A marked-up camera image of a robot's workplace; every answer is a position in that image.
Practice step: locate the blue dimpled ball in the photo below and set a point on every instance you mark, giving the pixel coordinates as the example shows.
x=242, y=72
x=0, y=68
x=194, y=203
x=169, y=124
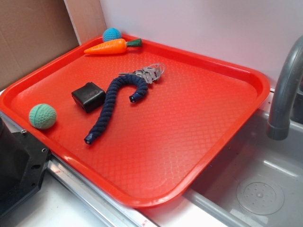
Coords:
x=111, y=34

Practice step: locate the black leather wallet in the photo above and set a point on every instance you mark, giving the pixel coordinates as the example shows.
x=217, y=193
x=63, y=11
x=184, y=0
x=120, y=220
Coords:
x=89, y=97

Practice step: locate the grey faucet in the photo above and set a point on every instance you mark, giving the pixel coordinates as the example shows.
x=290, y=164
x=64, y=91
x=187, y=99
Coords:
x=287, y=103

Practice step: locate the red plastic tray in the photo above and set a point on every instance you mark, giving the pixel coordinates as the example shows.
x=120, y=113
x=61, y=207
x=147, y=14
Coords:
x=154, y=149

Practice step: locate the grey plastic sink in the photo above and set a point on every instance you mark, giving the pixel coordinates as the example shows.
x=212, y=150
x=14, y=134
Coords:
x=254, y=181

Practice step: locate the orange toy carrot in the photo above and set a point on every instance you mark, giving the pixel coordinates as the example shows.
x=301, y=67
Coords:
x=116, y=46

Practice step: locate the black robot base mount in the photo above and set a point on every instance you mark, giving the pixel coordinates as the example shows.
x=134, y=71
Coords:
x=23, y=161

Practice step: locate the brown cardboard panel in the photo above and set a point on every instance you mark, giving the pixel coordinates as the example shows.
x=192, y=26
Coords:
x=35, y=32

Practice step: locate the green dimpled ball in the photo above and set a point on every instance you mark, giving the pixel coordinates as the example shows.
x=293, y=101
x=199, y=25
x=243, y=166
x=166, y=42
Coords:
x=42, y=116

